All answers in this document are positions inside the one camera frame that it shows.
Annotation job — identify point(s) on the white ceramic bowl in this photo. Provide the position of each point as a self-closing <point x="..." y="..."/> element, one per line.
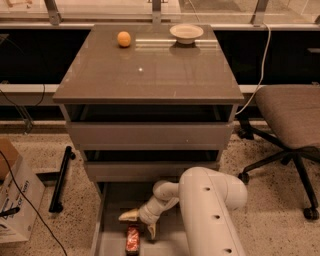
<point x="186" y="33"/>

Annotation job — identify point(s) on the grey drawer cabinet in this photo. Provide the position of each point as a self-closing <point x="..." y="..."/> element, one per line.
<point x="154" y="80"/>

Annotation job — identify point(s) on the open bottom grey drawer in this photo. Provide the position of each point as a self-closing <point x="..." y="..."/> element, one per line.
<point x="172" y="237"/>

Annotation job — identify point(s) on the black metal bar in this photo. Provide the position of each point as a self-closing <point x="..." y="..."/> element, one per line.
<point x="56" y="206"/>

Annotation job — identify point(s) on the middle grey drawer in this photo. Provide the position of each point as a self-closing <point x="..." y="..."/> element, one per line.
<point x="140" y="171"/>

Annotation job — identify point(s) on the grey office chair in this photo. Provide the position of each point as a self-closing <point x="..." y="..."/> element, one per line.
<point x="293" y="114"/>

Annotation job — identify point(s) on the red coke can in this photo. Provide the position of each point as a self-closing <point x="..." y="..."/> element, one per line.
<point x="132" y="240"/>

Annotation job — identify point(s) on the cardboard box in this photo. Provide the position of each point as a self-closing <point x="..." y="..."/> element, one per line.
<point x="20" y="188"/>

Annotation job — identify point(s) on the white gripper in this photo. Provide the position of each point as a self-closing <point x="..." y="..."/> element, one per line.
<point x="145" y="214"/>

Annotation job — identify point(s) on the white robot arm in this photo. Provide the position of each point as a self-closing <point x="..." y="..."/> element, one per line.
<point x="205" y="198"/>

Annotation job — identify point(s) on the orange fruit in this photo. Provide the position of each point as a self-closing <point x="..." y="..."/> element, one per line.
<point x="124" y="39"/>

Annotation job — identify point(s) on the top grey drawer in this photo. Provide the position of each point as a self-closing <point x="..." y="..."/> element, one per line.
<point x="147" y="136"/>

